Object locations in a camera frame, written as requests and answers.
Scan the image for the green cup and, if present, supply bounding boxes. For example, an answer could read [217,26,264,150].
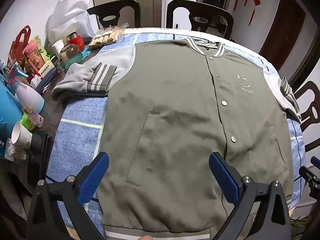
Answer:
[20,114,38,132]

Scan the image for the dark wooden chair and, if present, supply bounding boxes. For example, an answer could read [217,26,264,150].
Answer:
[87,0,141,30]
[292,81,320,153]
[166,0,234,40]

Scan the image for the black box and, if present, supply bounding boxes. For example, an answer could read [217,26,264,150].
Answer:
[31,131,50,151]

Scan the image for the brown wooden door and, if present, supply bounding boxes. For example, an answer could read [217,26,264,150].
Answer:
[259,0,307,63]

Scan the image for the teal crochet mat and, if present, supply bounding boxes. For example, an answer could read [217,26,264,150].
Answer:
[56,45,100,70]

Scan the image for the clear glass jar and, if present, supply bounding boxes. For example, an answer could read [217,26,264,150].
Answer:
[59,44,83,65]

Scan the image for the green leaf-print packet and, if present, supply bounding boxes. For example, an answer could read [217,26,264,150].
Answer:
[31,35,55,61]

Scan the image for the white medicine box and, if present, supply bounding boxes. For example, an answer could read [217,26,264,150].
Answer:
[37,60,56,78]

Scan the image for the white plastic bag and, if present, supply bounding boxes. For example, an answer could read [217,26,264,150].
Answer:
[46,0,96,53]

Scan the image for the red glass jar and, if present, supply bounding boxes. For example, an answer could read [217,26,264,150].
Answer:
[66,32,85,52]

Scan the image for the grey-green varsity jacket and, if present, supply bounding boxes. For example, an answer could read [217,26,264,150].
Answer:
[51,37,303,240]

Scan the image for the clear snack packet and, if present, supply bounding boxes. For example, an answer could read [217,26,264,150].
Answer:
[88,24,129,49]

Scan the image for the pink tumbler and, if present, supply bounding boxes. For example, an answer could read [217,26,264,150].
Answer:
[22,40,44,68]

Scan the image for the red gift bag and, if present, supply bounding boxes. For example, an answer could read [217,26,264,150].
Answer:
[9,25,33,67]

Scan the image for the small pink labelled bottle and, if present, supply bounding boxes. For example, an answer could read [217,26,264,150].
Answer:
[22,106,45,127]

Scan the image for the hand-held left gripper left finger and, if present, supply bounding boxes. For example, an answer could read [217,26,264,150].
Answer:
[25,152,110,240]

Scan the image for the green plant leaves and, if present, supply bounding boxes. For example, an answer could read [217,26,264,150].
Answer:
[289,216,308,228]

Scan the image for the dark blue flat box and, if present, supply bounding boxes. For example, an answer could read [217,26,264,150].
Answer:
[30,66,60,90]

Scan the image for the cotton swab box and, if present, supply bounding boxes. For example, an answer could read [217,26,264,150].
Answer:
[5,137,28,162]

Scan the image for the large blue box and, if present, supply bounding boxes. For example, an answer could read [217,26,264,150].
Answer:
[0,81,25,156]

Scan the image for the red knot wall decoration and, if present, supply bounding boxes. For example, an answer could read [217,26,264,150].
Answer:
[234,0,266,26]

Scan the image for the white paper cup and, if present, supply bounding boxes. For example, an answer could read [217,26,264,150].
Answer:
[11,121,33,147]

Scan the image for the blue spray head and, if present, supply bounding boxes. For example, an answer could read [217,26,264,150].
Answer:
[5,62,28,86]

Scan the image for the lavender bottle with teal base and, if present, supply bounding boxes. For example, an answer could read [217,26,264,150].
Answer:
[12,84,45,112]

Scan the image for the blue checked table blanket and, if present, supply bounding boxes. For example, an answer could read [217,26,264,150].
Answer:
[46,27,307,240]

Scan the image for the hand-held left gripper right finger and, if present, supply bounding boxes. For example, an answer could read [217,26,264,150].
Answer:
[209,152,293,240]

